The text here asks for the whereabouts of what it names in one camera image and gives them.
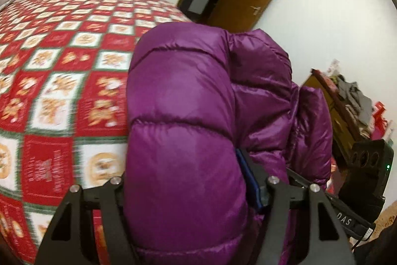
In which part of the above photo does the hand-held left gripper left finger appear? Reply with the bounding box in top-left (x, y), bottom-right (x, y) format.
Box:
top-left (35, 176), bottom-right (137, 265)

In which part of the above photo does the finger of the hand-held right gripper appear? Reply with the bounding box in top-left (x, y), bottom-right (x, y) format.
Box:
top-left (285, 167), bottom-right (330, 195)

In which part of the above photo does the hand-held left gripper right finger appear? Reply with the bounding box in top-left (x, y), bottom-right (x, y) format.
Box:
top-left (236, 149), bottom-right (356, 265)

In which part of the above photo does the purple down jacket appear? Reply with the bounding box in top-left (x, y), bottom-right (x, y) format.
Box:
top-left (124, 22), bottom-right (334, 265)

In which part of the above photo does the pile of grey clothes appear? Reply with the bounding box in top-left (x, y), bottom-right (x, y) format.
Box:
top-left (329, 74), bottom-right (373, 135)

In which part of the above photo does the pile of red packages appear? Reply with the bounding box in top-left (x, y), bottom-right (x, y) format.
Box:
top-left (370, 102), bottom-right (390, 141)

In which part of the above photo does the brown wooden cabinet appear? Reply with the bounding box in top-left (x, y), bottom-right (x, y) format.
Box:
top-left (302, 68), bottom-right (363, 160)

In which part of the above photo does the dark cloth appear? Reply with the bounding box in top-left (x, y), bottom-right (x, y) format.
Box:
top-left (354, 223), bottom-right (397, 265)

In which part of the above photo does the red bear print bedsheet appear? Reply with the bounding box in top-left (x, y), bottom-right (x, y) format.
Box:
top-left (0, 0), bottom-right (199, 265)

